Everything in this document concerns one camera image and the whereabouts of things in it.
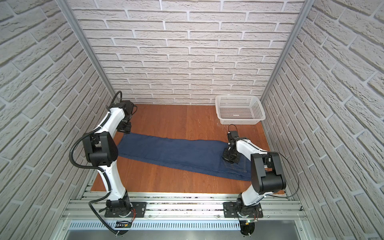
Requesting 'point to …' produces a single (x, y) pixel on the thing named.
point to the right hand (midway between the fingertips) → (226, 159)
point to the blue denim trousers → (200, 155)
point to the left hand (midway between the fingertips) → (117, 129)
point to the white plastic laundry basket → (239, 109)
